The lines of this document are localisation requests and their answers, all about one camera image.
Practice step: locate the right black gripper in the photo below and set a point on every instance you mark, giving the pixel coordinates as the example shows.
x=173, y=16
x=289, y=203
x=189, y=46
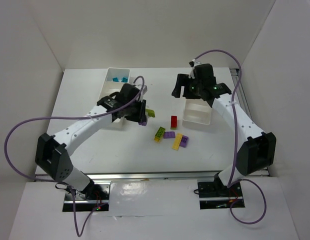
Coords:
x=181, y=81

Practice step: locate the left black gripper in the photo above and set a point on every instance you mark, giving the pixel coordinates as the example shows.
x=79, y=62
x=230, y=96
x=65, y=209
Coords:
x=140, y=111

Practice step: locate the purple rounded lego block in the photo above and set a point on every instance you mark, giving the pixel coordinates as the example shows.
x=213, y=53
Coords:
x=143, y=122

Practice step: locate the lime and white lego base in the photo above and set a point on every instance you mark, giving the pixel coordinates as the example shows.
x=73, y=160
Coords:
x=150, y=113

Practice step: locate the green lego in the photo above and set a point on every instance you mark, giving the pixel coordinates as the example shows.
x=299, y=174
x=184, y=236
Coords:
x=159, y=134

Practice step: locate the small cyan lego brick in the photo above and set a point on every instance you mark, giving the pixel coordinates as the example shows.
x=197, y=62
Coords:
x=124, y=80

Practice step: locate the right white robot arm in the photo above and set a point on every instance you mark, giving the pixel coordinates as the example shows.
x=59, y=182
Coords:
x=255, y=149

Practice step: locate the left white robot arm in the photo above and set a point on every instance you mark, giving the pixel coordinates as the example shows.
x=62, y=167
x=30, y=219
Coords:
x=53, y=152

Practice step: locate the purple flat lego plate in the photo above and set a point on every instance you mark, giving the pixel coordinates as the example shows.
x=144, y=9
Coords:
x=169, y=135

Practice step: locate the red tall lego brick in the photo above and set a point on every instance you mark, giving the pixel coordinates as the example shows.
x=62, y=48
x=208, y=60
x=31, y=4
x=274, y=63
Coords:
x=173, y=122

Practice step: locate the right white divided container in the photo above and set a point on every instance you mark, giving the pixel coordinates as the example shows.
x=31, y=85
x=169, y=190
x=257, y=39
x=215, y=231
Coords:
x=196, y=114

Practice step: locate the white divided container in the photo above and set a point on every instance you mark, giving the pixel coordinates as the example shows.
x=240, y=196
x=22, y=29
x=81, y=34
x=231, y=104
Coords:
x=109, y=86
x=196, y=114

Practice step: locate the yellow long lego plate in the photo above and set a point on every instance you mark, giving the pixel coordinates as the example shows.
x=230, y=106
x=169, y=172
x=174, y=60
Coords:
x=177, y=141

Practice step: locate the purple square lego brick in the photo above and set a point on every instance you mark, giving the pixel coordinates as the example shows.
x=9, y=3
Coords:
x=184, y=141

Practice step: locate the left white divided container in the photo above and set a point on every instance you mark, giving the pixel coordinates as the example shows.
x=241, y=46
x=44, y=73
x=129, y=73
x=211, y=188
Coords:
x=109, y=86

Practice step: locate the aluminium right side rail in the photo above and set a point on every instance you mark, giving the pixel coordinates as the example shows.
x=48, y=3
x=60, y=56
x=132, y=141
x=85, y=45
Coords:
x=242, y=100

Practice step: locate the aluminium rail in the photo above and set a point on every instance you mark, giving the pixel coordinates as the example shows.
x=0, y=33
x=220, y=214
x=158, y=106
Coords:
x=152, y=175
x=242, y=100

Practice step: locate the aluminium front rail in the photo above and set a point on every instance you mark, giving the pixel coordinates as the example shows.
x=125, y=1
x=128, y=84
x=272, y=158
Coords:
x=152, y=175

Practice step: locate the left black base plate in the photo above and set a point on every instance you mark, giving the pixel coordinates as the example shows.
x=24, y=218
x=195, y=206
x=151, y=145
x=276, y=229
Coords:
x=99, y=199

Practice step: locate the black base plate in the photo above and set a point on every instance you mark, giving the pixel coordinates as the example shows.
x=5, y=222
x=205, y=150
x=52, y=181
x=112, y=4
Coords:
x=99, y=199
x=210, y=198

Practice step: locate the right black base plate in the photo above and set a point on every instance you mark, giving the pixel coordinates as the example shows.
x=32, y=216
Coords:
x=210, y=198

